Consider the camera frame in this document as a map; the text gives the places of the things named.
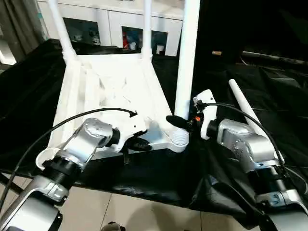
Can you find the white plastic table leg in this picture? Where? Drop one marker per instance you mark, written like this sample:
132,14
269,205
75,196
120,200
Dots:
60,29
250,110
147,29
187,53

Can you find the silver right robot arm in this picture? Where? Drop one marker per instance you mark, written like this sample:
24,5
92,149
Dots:
250,149

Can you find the white plastic table top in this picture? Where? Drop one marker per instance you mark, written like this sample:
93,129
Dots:
110,82

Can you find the long black bar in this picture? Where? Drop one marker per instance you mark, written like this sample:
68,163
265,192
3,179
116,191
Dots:
274,56

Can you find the black case with yellow label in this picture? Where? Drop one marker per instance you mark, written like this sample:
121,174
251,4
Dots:
255,24

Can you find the black mat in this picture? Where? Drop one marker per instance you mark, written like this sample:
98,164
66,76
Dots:
29,96

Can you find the white cabinet with glass doors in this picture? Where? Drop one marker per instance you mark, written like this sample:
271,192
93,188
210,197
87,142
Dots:
110,17

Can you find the grey curtain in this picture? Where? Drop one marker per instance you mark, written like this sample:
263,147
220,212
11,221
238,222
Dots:
21,21

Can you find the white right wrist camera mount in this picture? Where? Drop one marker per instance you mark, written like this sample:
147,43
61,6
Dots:
207,110

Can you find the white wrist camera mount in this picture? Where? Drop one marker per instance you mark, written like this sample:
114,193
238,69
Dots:
132,127
207,110

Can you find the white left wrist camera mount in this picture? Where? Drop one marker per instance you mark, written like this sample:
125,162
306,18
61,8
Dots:
132,127

